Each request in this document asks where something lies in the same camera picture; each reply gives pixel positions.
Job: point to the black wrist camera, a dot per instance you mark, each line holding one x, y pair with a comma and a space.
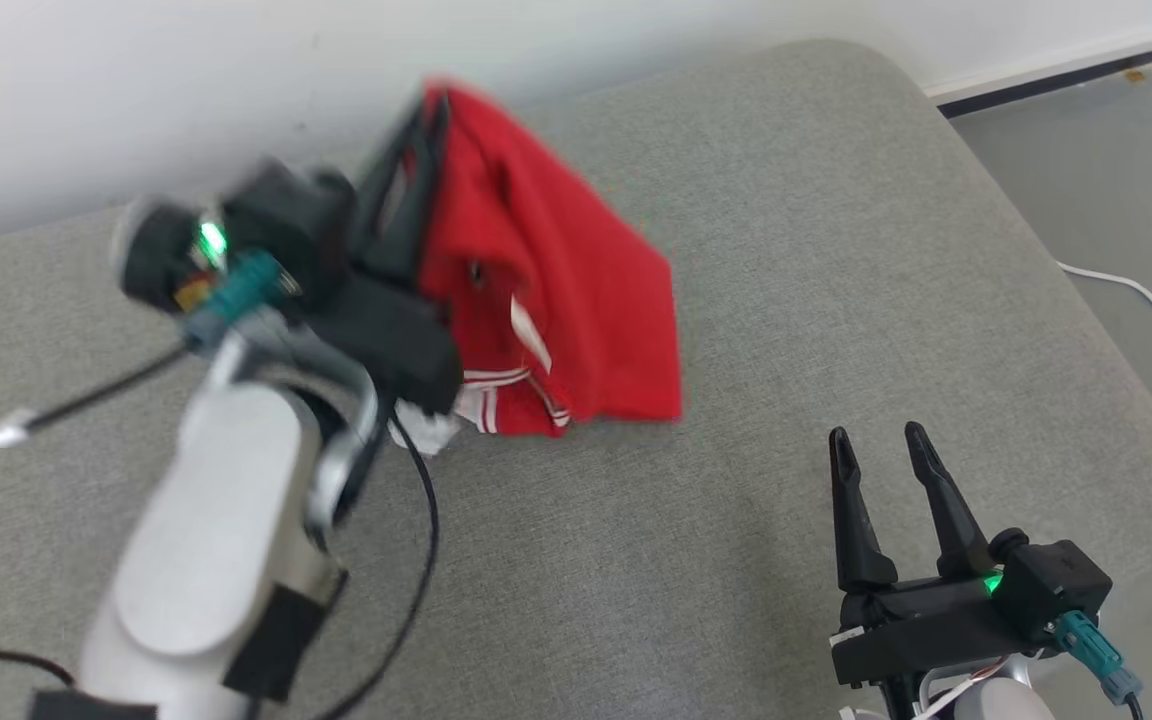
1051, 585
286, 215

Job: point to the black wall baseboard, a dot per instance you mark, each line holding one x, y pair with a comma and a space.
1036, 85

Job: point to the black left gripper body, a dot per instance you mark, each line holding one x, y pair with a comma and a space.
396, 345

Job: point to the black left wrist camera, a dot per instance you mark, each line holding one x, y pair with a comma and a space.
286, 215

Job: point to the red shirt with white sleeves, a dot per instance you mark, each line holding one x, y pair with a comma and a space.
556, 260

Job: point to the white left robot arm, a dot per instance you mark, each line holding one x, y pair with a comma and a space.
206, 520

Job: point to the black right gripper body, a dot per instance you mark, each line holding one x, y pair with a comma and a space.
926, 625

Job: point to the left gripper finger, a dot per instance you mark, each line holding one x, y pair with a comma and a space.
431, 170
381, 190

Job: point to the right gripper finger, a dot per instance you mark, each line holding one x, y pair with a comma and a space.
856, 530
951, 520

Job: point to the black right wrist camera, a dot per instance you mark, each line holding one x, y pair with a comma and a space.
1051, 585

